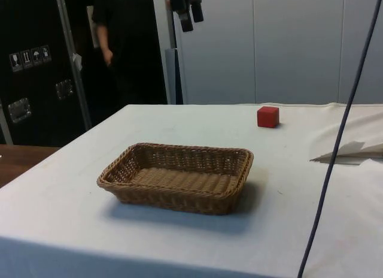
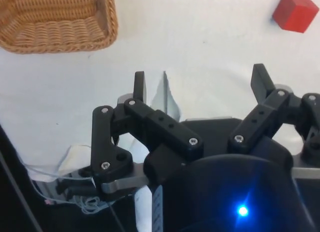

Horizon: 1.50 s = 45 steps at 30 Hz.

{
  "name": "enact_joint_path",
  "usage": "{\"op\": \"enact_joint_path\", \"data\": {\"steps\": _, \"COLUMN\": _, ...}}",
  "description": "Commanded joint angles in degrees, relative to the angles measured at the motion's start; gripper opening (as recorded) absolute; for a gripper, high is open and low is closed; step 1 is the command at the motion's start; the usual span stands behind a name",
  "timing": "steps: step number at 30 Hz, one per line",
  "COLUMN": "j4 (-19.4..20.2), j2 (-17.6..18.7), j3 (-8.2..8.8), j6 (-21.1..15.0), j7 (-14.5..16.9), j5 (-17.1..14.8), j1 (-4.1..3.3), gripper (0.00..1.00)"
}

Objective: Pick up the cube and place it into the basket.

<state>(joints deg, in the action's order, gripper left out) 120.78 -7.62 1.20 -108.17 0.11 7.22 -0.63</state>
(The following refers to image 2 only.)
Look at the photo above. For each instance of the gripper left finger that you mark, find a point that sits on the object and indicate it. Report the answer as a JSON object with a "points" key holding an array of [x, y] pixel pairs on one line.
{"points": [[165, 124]]}

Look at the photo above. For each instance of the brown wicker basket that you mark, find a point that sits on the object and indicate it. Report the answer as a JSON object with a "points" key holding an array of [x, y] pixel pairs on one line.
{"points": [[50, 32]]}

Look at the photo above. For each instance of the red cube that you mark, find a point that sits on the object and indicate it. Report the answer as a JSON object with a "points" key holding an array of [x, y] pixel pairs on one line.
{"points": [[295, 14]]}

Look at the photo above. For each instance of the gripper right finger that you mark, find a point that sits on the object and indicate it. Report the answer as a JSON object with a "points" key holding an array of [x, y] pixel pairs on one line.
{"points": [[260, 119]]}

